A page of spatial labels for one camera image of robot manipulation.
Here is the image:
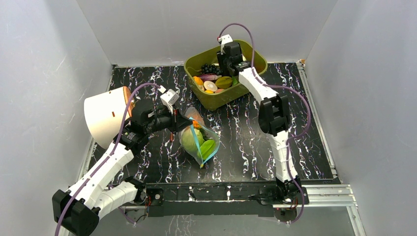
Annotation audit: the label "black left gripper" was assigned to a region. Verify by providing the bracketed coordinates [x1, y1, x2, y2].
[145, 104, 193, 135]

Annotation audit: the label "toy pineapple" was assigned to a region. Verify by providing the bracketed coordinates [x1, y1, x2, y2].
[191, 112, 209, 139]

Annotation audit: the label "clear zip top bag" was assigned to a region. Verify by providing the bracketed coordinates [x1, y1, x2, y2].
[179, 107, 220, 168]

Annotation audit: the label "green toy star fruit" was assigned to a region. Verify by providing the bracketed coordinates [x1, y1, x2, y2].
[197, 140, 216, 160]

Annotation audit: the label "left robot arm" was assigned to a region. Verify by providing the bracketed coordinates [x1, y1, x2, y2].
[52, 105, 192, 236]

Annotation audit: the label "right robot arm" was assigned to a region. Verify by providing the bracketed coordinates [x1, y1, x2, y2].
[217, 38, 305, 205]

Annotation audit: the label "yellow toy star fruit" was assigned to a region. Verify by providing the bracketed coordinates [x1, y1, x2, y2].
[215, 76, 233, 89]

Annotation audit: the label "toy napa cabbage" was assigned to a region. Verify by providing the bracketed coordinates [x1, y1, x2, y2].
[232, 77, 239, 86]

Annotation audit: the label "olive green plastic bin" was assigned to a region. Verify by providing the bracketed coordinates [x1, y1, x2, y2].
[184, 40, 268, 111]

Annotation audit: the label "black toy grapes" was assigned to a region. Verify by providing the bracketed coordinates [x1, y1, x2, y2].
[200, 64, 222, 75]

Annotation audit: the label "toy mushroom half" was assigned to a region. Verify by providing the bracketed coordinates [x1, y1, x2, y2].
[204, 81, 218, 93]

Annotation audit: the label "orange toy fruit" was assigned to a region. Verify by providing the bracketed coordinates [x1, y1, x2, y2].
[193, 76, 204, 86]

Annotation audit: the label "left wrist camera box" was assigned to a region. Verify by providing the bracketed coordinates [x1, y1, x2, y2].
[160, 89, 179, 115]

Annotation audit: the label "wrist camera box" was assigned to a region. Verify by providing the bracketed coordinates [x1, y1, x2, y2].
[160, 89, 179, 115]
[217, 34, 233, 55]

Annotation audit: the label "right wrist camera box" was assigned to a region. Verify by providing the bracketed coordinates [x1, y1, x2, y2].
[217, 34, 233, 55]

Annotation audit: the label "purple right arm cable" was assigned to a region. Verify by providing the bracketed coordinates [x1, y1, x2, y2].
[218, 23, 312, 225]

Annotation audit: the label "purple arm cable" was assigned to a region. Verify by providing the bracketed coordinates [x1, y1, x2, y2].
[218, 23, 312, 225]
[54, 83, 162, 236]

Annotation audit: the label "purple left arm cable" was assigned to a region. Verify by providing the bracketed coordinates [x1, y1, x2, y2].
[54, 83, 162, 236]

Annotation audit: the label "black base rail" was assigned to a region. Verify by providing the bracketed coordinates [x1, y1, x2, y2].
[111, 180, 353, 219]

